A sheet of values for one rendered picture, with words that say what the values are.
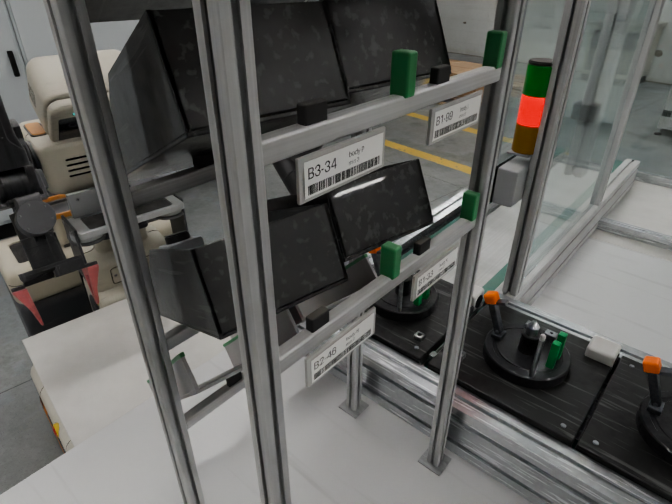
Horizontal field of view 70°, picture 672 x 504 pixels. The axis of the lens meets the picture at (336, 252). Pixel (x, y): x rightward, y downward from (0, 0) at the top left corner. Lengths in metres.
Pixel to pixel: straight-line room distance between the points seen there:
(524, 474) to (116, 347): 0.81
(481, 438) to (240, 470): 0.38
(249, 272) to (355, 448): 0.61
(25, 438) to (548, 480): 1.92
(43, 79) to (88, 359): 0.58
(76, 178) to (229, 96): 1.05
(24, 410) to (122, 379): 1.38
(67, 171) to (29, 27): 2.34
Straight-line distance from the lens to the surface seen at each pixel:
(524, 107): 0.92
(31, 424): 2.34
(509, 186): 0.92
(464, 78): 0.45
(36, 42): 3.57
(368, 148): 0.34
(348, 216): 0.47
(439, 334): 0.91
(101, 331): 1.19
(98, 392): 1.05
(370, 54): 0.43
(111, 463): 0.92
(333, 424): 0.90
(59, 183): 1.27
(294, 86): 0.35
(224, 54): 0.24
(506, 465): 0.83
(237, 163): 0.26
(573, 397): 0.87
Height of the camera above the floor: 1.55
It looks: 31 degrees down
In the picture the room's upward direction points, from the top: straight up
